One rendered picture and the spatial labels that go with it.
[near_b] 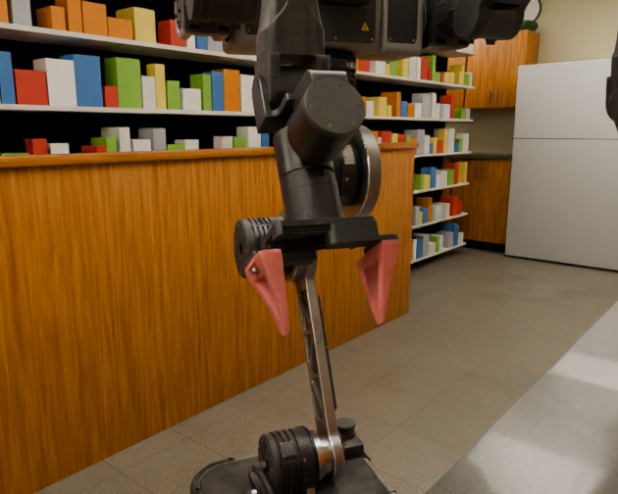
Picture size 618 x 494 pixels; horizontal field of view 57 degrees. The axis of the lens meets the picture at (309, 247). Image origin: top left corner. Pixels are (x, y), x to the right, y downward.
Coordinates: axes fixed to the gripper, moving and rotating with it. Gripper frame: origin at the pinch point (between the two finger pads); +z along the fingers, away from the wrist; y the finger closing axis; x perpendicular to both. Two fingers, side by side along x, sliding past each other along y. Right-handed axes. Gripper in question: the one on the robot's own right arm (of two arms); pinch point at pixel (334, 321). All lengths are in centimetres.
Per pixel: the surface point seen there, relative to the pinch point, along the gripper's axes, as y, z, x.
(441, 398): 122, 11, 192
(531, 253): 359, -101, 376
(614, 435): 24.2, 14.8, -4.3
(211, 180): 24, -91, 168
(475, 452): 10.1, 13.7, -2.5
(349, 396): 83, 3, 206
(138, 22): 1, -174, 174
